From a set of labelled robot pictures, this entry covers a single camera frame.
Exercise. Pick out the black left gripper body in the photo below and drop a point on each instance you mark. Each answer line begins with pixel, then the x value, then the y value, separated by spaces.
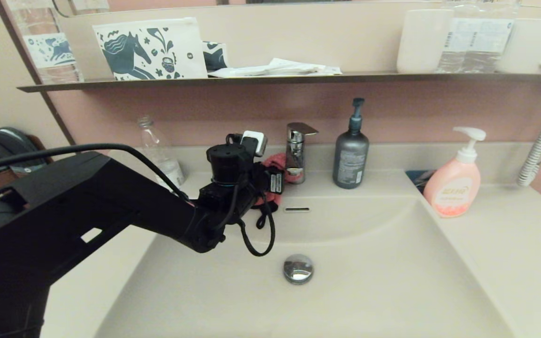
pixel 274 183

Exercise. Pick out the pink cloth black trim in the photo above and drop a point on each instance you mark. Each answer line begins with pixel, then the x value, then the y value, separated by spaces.
pixel 277 162

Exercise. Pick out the chrome faucet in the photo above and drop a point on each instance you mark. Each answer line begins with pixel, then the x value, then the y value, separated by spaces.
pixel 295 155

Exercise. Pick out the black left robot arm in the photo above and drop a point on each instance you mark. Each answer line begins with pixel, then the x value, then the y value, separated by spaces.
pixel 87 211

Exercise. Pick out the beige sink basin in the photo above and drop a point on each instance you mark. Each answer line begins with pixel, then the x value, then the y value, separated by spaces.
pixel 369 281

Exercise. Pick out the dark grey pump bottle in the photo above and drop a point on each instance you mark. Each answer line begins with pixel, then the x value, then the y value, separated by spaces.
pixel 350 159

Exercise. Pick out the chrome drain stopper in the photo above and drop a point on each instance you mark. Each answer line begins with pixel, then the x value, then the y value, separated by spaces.
pixel 298 270

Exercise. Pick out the white paper packets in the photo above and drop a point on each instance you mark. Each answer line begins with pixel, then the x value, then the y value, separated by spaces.
pixel 275 69

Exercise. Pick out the slim clear plastic bottle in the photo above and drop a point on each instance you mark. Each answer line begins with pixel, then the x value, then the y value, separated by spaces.
pixel 150 136

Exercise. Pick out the small blue white pouch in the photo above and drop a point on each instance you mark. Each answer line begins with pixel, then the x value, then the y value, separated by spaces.
pixel 215 56

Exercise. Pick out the dark blue packet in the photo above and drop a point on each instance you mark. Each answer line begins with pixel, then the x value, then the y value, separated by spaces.
pixel 418 178

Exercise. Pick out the pink soap pump bottle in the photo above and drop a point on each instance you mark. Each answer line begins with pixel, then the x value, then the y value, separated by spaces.
pixel 452 188

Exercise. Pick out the white pouch blue horse print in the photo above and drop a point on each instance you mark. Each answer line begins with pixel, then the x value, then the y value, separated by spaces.
pixel 158 47

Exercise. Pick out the clear bottle white label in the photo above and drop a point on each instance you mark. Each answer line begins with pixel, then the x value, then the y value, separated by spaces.
pixel 496 42
pixel 458 42

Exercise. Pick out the large clear bottle horse label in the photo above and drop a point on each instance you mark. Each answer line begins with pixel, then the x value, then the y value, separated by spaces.
pixel 50 51

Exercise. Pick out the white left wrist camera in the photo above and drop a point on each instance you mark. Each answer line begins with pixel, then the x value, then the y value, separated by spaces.
pixel 253 140

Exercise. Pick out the dark metal wall shelf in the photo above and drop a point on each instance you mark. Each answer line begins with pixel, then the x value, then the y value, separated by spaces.
pixel 251 80

